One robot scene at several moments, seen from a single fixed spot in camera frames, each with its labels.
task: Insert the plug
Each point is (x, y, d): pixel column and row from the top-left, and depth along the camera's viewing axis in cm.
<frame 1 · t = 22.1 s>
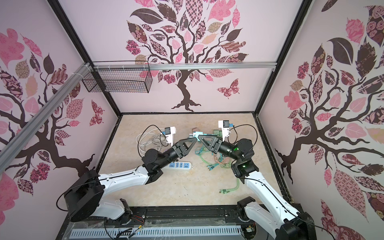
left hand: (197, 142, 63), fingers open
right hand: (200, 137, 63), fingers open
white blue power strip: (180, 165, 90), point 3 cm above the table

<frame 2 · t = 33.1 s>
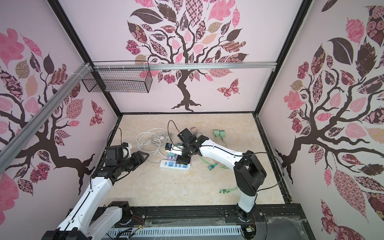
left hand: (146, 159, 81), fingers open
right hand: (178, 153, 84), fingers open
the named things where they were.

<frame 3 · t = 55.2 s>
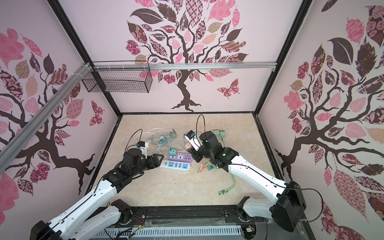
left hand: (159, 159, 80), fingers open
right hand: (190, 145, 76), fingers open
the named things where they were.

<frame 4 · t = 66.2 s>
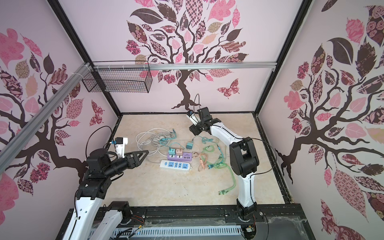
left hand: (146, 155, 70), fingers open
right hand: (194, 123, 96), fingers open
the named things where they were.

